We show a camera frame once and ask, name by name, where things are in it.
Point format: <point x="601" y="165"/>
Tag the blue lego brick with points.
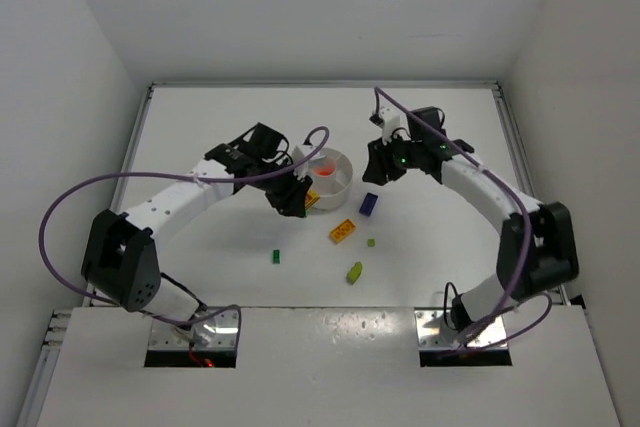
<point x="368" y="204"/>

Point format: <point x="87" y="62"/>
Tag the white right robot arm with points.
<point x="537" y="250"/>

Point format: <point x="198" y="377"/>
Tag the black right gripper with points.
<point x="379" y="163"/>

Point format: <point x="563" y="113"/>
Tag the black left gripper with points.
<point x="286" y="192"/>

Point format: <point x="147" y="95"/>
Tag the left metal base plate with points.
<point x="218" y="334"/>

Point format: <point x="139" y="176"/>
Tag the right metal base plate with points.
<point x="434" y="335"/>

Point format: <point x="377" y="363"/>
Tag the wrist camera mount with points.
<point x="388" y="120"/>
<point x="301" y="156"/>

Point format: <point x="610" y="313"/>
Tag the metal base plate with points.
<point x="434" y="335"/>
<point x="218" y="334"/>

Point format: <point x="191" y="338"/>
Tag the yellow lego plate brick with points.
<point x="342" y="231"/>

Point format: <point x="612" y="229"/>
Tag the white round divided container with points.
<point x="332" y="176"/>

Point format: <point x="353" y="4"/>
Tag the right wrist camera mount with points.
<point x="388" y="120"/>

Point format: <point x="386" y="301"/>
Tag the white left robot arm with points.
<point x="121" y="258"/>

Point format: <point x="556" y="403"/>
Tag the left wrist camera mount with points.
<point x="301" y="156"/>

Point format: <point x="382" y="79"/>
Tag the lime green curved lego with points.
<point x="354" y="273"/>

